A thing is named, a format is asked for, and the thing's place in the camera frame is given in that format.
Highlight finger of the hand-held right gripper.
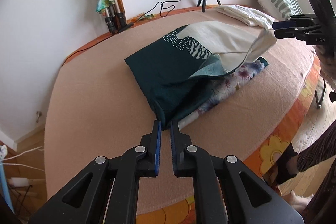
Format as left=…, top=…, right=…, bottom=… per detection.
left=272, top=14, right=319, bottom=30
left=274, top=26, right=326, bottom=41

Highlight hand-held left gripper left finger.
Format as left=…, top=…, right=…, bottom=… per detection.
left=28, top=120, right=162, bottom=224

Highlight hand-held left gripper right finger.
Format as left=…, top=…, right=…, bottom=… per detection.
left=170, top=120, right=305, bottom=224

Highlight dark green cream printed t-shirt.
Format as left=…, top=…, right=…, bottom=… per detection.
left=124, top=20, right=278, bottom=130

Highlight white folded cloth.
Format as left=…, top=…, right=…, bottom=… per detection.
left=216, top=4, right=275, bottom=30

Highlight person's dark stockinged leg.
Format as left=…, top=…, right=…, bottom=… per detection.
left=276, top=143, right=302, bottom=185

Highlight person's brown skirt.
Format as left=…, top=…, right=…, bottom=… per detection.
left=297, top=124, right=336, bottom=214

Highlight person's foot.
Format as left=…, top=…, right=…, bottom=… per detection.
left=285, top=191, right=313, bottom=211

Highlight white power strip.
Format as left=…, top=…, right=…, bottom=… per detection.
left=8, top=178, right=29, bottom=187

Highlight white lamp cables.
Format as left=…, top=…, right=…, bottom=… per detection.
left=0, top=145, right=45, bottom=172

